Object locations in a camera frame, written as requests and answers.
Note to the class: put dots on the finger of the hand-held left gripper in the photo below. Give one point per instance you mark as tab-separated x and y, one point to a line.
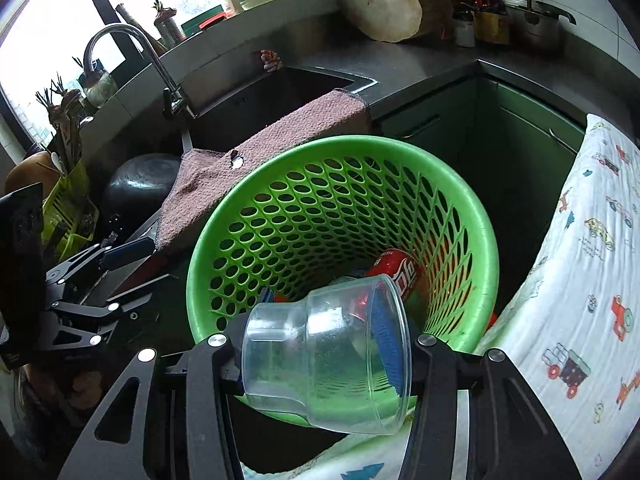
127	252
125	297

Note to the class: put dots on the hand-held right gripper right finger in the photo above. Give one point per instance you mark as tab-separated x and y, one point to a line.
437	375

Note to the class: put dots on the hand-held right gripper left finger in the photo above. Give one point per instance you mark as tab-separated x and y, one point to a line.
210	375

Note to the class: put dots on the crushed red soda can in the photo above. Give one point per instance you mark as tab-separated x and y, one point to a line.
400	270

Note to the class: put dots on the small clear plastic cup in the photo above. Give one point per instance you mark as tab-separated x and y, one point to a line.
325	360

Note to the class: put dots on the green plastic basket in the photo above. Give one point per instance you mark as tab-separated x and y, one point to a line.
350	142

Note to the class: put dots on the black wok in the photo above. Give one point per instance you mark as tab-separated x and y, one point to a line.
135	185

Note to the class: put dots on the green utensil holder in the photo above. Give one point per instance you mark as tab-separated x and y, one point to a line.
70	210

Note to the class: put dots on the printed white tablecloth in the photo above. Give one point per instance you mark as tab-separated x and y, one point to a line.
575	310

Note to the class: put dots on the glass jar with plant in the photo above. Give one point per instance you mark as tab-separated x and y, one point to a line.
98	87

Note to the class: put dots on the brown dish cloth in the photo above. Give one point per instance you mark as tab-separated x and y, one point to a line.
260	145

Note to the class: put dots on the metal kitchen faucet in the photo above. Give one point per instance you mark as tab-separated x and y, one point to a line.
150	47

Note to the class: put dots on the steel kitchen sink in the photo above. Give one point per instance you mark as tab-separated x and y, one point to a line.
280	95

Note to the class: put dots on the metal cup with plant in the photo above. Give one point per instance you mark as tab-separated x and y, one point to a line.
167	25

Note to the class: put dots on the window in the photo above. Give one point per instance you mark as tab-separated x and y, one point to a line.
50	25

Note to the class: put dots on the red white scrubber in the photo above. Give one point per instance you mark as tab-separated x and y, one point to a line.
270	60

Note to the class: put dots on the green red box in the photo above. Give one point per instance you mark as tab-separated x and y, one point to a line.
202	20

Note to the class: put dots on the green kitchen cabinet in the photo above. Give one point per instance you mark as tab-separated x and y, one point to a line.
450	120

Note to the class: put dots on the small white jar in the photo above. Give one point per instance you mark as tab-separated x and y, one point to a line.
464	32

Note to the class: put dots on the round wooden chopping block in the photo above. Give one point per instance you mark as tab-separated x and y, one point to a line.
375	0

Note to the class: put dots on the stainless steel pot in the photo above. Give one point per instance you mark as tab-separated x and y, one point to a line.
535	25

